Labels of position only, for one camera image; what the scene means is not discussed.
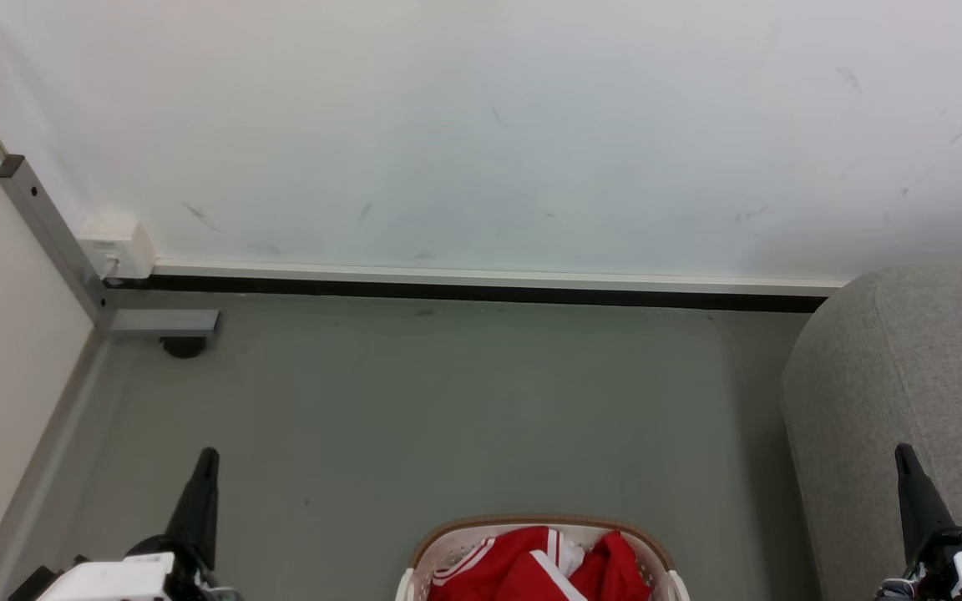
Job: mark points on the red garment with white stripes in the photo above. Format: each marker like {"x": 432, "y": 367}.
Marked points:
{"x": 514, "y": 569}

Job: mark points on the white wall socket box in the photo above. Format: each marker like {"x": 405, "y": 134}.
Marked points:
{"x": 118, "y": 244}

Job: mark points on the white plastic laundry basket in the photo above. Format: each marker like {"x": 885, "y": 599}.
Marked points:
{"x": 448, "y": 547}

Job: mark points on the grey fabric sofa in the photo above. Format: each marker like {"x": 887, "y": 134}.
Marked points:
{"x": 873, "y": 376}

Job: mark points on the white and black baseboard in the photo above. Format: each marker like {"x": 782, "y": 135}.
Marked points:
{"x": 489, "y": 284}

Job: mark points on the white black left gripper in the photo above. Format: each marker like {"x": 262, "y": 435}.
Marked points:
{"x": 113, "y": 578}

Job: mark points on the grey metal frame post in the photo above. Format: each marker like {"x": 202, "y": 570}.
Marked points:
{"x": 47, "y": 225}

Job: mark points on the black round frame foot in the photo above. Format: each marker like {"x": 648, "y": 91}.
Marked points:
{"x": 184, "y": 346}

